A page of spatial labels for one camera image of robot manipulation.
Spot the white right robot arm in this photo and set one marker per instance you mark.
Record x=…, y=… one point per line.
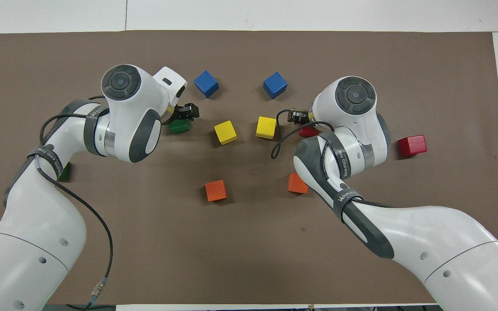
x=352, y=97

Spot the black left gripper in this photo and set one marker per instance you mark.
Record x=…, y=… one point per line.
x=177, y=116

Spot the orange wooden cube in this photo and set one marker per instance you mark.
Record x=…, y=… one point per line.
x=215, y=190
x=295, y=183

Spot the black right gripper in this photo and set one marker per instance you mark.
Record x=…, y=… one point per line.
x=308, y=117

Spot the yellow wooden cube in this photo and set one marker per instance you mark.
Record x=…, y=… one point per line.
x=225, y=132
x=266, y=127

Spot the brown table mat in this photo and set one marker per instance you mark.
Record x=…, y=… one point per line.
x=249, y=259

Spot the blue wooden cube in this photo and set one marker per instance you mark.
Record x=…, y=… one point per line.
x=206, y=84
x=275, y=85

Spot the green wooden cube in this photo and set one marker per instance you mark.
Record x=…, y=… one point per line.
x=65, y=172
x=180, y=127

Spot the red wooden cube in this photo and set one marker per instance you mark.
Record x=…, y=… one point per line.
x=307, y=132
x=412, y=145

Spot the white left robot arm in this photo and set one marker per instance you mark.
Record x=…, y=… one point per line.
x=123, y=112

